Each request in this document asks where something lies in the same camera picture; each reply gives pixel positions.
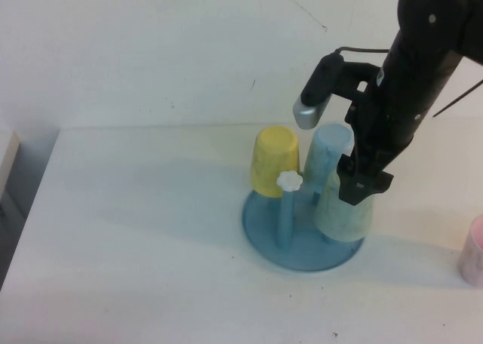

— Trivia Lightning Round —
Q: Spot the green marbled cup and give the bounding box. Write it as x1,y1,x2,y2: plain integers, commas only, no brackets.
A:
314,168,375,244

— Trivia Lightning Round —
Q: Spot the pink marbled cup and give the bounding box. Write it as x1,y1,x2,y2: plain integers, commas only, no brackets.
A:
457,214,483,287

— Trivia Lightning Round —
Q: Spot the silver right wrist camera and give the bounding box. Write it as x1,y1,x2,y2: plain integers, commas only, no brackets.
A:
293,51,379,131

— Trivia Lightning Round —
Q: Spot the black right camera cable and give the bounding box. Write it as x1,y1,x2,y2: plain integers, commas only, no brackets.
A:
334,47,392,57

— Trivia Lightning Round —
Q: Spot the yellow cup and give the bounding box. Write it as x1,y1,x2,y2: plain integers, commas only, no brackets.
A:
249,126,302,198

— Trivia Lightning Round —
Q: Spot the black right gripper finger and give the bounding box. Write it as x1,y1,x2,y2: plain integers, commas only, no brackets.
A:
337,169,395,206

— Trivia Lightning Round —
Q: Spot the blue cup stand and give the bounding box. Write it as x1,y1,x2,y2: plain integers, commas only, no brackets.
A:
240,170,367,272

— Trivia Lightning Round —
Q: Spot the light blue cup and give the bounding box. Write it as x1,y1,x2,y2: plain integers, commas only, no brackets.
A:
303,122,356,189

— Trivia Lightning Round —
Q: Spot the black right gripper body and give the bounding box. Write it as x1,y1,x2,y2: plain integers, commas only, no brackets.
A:
337,74,433,179

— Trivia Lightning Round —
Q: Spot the thin black wire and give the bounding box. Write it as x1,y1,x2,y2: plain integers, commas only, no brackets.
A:
431,78,483,118

